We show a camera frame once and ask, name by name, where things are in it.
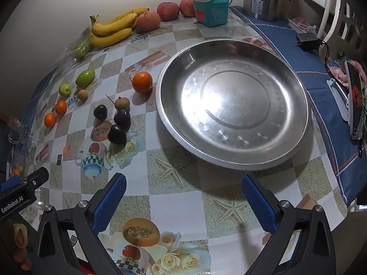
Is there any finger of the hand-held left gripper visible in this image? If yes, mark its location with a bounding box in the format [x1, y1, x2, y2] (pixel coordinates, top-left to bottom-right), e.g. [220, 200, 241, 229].
[0, 167, 50, 193]

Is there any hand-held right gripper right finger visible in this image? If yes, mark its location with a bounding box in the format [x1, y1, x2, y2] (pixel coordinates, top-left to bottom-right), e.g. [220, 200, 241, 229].
[241, 173, 337, 275]

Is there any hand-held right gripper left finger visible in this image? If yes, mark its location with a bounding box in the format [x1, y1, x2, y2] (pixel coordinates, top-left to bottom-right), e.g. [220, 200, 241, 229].
[31, 173, 127, 275]

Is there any dark purple plum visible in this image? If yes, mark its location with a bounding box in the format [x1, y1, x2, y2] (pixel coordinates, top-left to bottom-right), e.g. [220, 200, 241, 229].
[108, 124, 127, 145]
[94, 105, 108, 120]
[114, 110, 131, 129]

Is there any round stainless steel basin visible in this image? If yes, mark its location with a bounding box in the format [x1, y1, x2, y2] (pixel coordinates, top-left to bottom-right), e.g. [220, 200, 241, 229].
[155, 38, 312, 171]

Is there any green mango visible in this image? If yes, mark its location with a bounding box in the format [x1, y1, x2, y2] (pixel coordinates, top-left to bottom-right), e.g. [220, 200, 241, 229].
[75, 69, 96, 87]

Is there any large orange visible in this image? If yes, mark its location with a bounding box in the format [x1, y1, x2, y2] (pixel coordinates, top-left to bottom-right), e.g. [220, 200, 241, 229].
[132, 71, 153, 94]

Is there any clear glass cup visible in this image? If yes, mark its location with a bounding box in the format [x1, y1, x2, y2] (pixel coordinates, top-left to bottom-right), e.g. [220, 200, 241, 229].
[7, 116, 31, 145]

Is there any printed checkered tablecloth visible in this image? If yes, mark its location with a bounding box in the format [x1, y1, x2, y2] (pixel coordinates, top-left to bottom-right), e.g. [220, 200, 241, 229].
[8, 6, 349, 275]

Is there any clear bag of green produce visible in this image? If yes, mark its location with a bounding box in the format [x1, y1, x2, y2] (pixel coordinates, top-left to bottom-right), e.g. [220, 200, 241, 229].
[56, 33, 95, 66]

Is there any dark flat printed object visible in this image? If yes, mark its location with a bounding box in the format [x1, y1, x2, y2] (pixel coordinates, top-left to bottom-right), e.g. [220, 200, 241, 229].
[345, 61, 366, 141]

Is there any blue striped cloth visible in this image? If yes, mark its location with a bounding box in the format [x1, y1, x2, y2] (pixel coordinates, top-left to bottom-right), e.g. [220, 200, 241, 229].
[229, 6, 367, 207]

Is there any pink bagged item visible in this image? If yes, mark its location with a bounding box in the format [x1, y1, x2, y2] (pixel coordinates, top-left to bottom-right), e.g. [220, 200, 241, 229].
[328, 60, 352, 88]

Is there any yellow banana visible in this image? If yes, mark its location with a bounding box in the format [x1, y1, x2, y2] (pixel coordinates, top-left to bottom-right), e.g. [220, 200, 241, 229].
[103, 7, 150, 26]
[88, 28, 133, 48]
[91, 13, 138, 37]

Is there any black power adapter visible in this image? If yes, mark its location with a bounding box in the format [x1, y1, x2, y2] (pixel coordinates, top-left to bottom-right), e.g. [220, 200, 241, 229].
[295, 33, 321, 51]

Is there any red plastic bag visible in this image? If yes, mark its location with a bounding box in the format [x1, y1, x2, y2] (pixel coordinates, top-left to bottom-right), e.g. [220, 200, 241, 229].
[291, 16, 316, 33]

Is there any orange peach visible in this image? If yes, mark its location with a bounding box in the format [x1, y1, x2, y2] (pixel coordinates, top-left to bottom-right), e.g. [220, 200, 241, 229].
[136, 11, 161, 32]

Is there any teal plastic box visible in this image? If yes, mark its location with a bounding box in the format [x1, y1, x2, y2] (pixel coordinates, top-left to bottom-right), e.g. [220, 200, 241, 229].
[193, 0, 230, 28]

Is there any white plastic rack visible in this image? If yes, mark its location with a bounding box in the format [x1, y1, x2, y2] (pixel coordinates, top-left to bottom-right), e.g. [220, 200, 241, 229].
[317, 0, 367, 52]

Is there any white plastic handle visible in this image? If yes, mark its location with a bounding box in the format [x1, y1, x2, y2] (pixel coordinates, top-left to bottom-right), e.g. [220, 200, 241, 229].
[326, 78, 352, 122]

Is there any black cable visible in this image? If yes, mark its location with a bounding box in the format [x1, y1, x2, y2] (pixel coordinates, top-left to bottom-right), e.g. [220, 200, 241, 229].
[317, 40, 330, 66]

